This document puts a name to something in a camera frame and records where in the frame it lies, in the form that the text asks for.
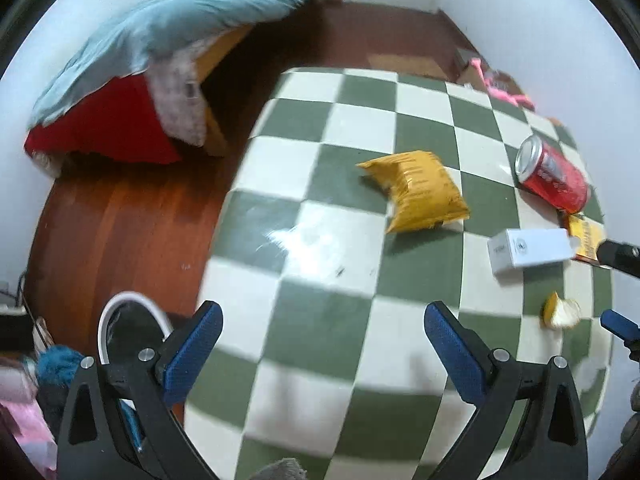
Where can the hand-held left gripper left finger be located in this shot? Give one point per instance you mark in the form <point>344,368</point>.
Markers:
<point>192,355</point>

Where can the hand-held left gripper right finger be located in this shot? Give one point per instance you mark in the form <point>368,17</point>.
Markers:
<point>455,355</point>

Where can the pink cloth strip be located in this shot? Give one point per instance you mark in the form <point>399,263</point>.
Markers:
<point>500,91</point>

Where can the yellow orange packet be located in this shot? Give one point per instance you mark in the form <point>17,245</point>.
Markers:
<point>589,235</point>

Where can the white trash bin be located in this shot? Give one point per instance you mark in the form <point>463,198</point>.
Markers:
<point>131,298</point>

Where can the pink patterned cloth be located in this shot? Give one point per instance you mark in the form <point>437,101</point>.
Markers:
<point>25,425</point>

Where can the red soda can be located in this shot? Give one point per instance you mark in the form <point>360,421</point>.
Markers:
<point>555,175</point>

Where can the wooden bed frame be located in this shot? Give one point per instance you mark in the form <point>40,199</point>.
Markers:
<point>212,60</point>

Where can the teal fluffy cloth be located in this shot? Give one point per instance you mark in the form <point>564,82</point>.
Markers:
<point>57,366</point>

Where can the grey patterned mattress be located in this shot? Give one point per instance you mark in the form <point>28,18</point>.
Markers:
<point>180,95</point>

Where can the small brown cardboard box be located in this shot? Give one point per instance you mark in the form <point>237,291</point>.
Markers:
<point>465,66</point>

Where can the yellow white wrapper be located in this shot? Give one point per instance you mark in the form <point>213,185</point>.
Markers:
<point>562,311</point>

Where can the green white checkered tablecloth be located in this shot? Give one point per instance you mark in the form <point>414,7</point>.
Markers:
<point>325,320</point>

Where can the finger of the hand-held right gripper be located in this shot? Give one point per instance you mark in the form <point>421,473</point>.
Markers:
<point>617,255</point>
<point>619,324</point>

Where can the black device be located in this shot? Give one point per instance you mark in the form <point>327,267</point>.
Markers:
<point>14,332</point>

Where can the red bed sheet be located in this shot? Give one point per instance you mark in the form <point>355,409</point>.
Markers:
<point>110,120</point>

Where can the light blue blanket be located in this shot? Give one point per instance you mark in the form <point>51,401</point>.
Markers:
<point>165,20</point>

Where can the yellow snack packet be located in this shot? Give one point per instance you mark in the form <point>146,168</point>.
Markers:
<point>425,190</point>

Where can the grey fuzzy cloth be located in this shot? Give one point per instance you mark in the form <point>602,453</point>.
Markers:
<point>280,471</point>

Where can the white cardboard box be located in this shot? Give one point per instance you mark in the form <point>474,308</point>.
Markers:
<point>530,250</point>

